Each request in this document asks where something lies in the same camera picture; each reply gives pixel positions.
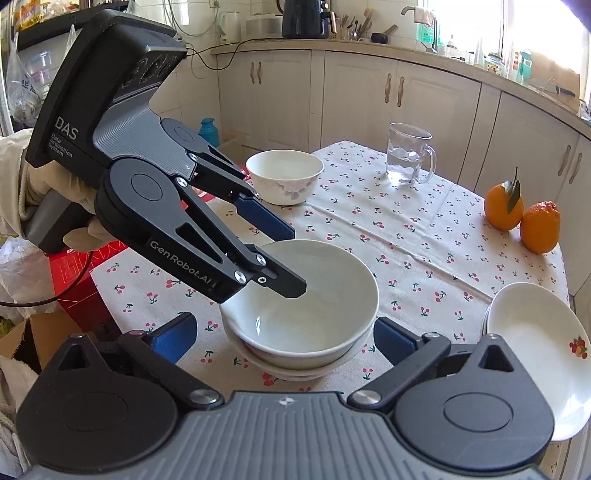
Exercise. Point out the white bowl with purple flowers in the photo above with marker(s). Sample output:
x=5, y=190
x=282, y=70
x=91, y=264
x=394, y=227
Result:
x=286, y=184

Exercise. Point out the green dish soap bottle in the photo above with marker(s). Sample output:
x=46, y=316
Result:
x=427, y=34

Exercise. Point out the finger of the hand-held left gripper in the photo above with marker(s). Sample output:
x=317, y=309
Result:
x=286, y=282
x=263, y=217

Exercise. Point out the blue bottle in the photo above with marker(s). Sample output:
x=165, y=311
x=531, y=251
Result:
x=208, y=134

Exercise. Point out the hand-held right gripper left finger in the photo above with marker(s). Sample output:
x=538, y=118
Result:
x=175, y=337

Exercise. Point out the orange without leaf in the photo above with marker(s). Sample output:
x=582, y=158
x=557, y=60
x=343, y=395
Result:
x=540, y=228

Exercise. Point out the cream kitchen cabinets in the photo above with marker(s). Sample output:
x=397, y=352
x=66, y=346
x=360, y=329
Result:
x=351, y=101

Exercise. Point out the white electric kettle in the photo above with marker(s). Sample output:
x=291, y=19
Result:
x=229, y=27

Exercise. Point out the glass mug with water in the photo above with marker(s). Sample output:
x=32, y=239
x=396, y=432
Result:
x=406, y=161

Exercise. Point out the black electric kettle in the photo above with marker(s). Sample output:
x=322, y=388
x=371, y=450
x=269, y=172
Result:
x=304, y=18

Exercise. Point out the person's left hand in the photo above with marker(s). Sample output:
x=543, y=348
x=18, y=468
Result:
x=85, y=230

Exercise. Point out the brown cardboard box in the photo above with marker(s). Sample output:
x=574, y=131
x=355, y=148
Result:
x=41, y=332

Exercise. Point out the clear bag with blue print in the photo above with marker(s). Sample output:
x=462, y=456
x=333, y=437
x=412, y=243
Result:
x=23, y=92

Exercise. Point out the orange with green leaf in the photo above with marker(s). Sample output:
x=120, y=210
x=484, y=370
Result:
x=501, y=207

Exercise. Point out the white plastic bag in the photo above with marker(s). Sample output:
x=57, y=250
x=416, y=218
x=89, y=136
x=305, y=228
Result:
x=23, y=272

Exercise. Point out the teal bottle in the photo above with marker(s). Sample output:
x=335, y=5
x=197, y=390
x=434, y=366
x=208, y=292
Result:
x=525, y=67

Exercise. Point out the utensil holder with utensils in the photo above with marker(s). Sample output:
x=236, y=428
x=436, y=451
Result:
x=355, y=30

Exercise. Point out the white bowl with faint flowers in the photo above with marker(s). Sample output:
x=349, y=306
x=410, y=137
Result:
x=286, y=332

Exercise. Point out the white bowl with pink flowers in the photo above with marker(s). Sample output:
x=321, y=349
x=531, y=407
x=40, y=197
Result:
x=286, y=374

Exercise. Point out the white cloth bag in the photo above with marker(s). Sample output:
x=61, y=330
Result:
x=14, y=415

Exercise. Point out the metal kitchen faucet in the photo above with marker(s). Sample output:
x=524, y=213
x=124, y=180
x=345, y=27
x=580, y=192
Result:
x=427, y=18

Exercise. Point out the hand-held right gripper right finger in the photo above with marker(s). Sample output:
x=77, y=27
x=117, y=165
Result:
x=392, y=339

